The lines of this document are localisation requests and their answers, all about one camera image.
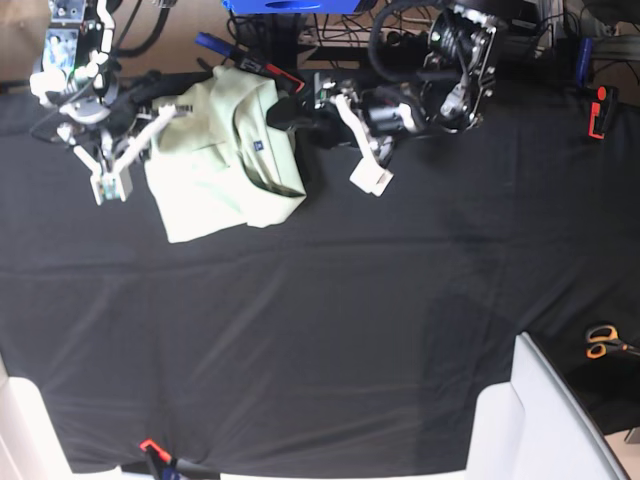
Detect red clamp right edge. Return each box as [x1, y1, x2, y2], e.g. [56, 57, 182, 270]
[588, 86, 618, 140]

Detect light green T-shirt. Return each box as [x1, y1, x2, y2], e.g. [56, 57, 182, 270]
[144, 66, 307, 243]

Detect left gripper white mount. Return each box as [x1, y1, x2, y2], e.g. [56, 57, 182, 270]
[266, 73, 415, 196]

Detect blue box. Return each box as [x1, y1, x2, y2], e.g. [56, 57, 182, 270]
[221, 0, 377, 15]

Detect black table cloth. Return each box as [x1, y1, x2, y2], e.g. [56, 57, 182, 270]
[1, 80, 639, 477]

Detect blue clamp handle right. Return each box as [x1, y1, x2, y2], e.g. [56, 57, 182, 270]
[575, 37, 593, 87]

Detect red clamp bottom edge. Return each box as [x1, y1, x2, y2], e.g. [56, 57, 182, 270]
[139, 438, 173, 464]

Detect red black clamp top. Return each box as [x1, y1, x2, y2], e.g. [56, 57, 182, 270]
[236, 55, 305, 95]

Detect blue handled tool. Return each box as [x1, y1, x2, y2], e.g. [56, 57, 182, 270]
[195, 32, 235, 58]

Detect grey white chair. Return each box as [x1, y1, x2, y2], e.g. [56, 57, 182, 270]
[464, 333, 629, 480]

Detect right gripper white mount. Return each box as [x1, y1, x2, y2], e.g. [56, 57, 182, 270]
[57, 97, 193, 205]

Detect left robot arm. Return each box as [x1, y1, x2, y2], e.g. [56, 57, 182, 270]
[266, 1, 507, 197]

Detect red clamp edge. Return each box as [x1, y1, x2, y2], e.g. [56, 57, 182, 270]
[139, 438, 173, 464]
[588, 86, 618, 140]

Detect orange handled scissors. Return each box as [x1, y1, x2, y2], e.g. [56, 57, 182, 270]
[585, 324, 639, 360]

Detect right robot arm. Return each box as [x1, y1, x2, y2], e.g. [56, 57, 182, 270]
[29, 0, 191, 205]

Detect white furniture left corner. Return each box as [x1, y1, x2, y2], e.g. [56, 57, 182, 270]
[1, 367, 124, 479]

